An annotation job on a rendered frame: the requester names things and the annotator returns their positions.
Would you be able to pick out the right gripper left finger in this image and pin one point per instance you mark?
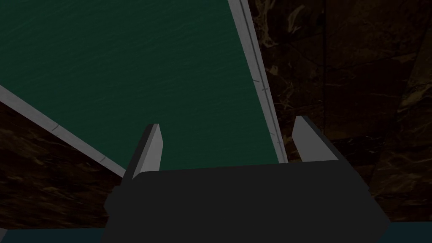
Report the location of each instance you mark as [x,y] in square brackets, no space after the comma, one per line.
[151,152]

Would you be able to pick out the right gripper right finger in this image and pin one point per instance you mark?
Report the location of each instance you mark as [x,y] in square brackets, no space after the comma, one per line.
[312,145]

